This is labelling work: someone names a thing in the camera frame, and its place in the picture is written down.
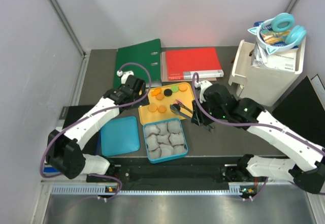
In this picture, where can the orange round cookie lower left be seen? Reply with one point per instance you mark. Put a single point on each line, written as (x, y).
(152, 107)

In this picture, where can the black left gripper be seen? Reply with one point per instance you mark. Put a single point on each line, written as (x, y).
(140, 103)

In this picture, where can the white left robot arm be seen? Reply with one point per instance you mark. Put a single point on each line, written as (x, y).
(65, 152)

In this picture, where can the teal tin lid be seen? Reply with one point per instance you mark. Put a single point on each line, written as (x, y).
(119, 136)

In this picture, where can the orange round cookie top right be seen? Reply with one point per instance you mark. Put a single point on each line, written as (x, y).
(183, 87)

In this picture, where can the green ring binder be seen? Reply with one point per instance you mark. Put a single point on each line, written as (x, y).
(147, 54)

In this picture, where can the white cable duct rail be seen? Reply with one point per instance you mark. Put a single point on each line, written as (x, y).
(233, 190)

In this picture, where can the white storage cabinet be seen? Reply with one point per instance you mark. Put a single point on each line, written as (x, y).
(264, 86)

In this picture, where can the black round cookie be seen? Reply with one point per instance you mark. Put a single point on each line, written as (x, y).
(168, 92)
(175, 108)

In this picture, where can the black binder at right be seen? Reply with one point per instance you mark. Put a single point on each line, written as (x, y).
(303, 112)

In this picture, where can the orange fish-shaped cookie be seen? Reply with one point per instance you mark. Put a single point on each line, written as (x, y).
(156, 91)

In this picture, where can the orange flower cookie lower right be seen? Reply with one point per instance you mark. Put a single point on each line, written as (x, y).
(162, 109)

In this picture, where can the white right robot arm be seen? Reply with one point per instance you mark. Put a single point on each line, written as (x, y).
(304, 162)

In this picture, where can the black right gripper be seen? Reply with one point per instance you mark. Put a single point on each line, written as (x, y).
(199, 120)

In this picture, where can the red folder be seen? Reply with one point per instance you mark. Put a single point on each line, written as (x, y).
(183, 63)

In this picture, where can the black notebook at left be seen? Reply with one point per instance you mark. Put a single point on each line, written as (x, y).
(70, 115)

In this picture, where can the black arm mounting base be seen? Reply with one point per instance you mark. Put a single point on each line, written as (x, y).
(218, 169)

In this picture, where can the orange scalloped cookie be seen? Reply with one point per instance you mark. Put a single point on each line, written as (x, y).
(160, 97)

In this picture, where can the green round cookie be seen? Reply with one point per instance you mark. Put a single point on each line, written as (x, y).
(174, 88)

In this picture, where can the teal cat-ear headphones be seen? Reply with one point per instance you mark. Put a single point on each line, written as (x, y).
(283, 24)

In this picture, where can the yellow plastic tray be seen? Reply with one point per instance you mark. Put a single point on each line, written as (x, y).
(185, 97)

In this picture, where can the blue folder at left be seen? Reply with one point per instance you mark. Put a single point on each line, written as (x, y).
(49, 170)

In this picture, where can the orange round cookie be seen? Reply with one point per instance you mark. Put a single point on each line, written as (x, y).
(152, 107)
(183, 87)

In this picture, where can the teal cookie tin box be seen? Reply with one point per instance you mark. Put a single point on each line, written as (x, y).
(165, 140)

